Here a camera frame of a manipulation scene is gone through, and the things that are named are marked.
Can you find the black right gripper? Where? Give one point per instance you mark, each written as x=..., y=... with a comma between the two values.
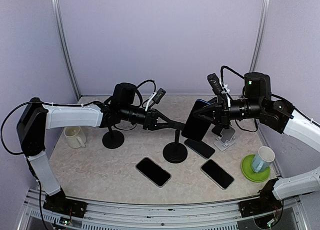
x=217, y=116

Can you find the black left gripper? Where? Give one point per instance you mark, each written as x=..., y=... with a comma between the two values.
x=151, y=119

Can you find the blue-edged black phone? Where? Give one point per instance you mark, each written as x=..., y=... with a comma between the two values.
x=195, y=128

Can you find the black round-base phone stand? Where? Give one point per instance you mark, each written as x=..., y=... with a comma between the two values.
x=175, y=152

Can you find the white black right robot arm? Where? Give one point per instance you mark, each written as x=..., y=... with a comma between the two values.
x=280, y=115

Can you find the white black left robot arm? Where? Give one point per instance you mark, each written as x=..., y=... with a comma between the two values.
x=40, y=116

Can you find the black folding phone stand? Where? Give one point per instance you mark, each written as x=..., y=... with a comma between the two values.
x=217, y=130

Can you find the silver folding phone stand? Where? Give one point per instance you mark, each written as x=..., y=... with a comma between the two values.
x=226, y=139

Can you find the teal-edged black phone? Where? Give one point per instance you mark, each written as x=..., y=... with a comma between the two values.
x=200, y=148

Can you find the clear-case black phone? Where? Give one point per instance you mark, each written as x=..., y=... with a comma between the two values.
x=153, y=172

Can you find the white-edged black phone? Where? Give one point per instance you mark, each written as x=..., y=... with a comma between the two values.
x=217, y=174

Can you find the green plate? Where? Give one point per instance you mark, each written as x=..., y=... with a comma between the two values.
x=248, y=172

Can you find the light blue cup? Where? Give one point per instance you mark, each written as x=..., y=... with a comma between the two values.
x=262, y=160

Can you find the white mug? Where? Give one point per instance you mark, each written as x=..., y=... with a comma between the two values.
x=75, y=137

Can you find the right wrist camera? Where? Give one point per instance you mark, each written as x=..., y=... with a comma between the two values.
x=220, y=92

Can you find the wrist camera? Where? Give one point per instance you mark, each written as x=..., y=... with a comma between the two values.
x=155, y=98
x=220, y=92

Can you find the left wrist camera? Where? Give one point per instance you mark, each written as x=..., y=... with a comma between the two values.
x=155, y=98

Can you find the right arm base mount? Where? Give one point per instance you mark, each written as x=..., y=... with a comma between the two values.
x=258, y=206

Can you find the aluminium front rail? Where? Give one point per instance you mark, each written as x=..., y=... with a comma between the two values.
x=110, y=215

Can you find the left aluminium frame post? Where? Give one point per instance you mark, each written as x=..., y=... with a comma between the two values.
x=64, y=47

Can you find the aluminium frame post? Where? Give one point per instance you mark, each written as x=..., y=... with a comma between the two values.
x=64, y=47
x=260, y=35

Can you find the right aluminium frame post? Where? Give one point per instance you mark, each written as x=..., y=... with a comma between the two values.
x=260, y=35

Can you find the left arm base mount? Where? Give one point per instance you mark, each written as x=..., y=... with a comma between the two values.
x=65, y=206

